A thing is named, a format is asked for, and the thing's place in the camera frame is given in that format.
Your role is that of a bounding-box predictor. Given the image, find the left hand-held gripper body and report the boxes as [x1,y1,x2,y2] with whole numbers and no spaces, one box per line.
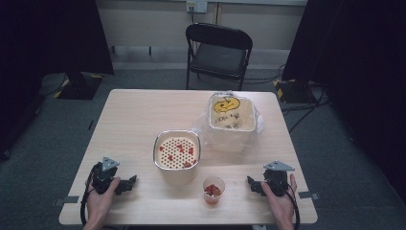
[90,156,121,196]

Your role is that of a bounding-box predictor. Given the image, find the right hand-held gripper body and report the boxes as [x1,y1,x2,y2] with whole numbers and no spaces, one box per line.
[262,160,296,197]

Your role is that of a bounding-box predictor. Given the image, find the person's left hand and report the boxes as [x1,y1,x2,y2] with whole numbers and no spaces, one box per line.
[85,176,123,230]

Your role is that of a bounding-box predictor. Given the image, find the person's right hand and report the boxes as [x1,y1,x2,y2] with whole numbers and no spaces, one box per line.
[260,172,299,228]

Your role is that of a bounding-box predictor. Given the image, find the grey tape strip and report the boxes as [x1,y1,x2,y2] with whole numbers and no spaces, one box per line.
[298,190,321,201]
[53,195,80,207]

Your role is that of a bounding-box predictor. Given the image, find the clear cup of red pieces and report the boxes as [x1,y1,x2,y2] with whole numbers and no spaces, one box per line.
[202,175,227,206]

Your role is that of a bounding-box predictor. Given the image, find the metal tin with dotted cake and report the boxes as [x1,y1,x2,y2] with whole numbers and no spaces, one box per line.
[152,128,202,172]

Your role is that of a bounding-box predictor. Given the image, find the tin with yellow pumpkin lid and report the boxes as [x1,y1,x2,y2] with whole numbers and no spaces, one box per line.
[208,92,258,132]

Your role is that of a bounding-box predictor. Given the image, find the black stand base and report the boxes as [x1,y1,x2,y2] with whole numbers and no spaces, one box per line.
[272,78,318,104]
[53,72,105,101]

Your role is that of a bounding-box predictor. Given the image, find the black folding chair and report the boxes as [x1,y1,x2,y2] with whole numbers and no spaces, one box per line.
[185,22,254,92]

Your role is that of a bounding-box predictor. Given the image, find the black curtain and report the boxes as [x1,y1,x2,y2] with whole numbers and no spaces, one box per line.
[0,0,115,160]
[282,0,406,205]

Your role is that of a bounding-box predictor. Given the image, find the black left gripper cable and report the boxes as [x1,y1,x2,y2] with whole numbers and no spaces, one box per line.
[79,171,98,227]

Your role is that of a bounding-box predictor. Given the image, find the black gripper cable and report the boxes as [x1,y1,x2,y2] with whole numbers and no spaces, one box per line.
[79,171,98,227]
[284,182,302,230]

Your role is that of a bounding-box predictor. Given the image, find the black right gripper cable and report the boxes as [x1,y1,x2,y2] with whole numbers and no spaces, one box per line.
[284,182,302,230]

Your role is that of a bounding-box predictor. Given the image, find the black floor cables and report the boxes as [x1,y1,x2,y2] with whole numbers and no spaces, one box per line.
[242,63,333,134]

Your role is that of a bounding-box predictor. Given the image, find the white wall socket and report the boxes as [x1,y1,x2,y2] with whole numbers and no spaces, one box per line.
[186,0,209,14]

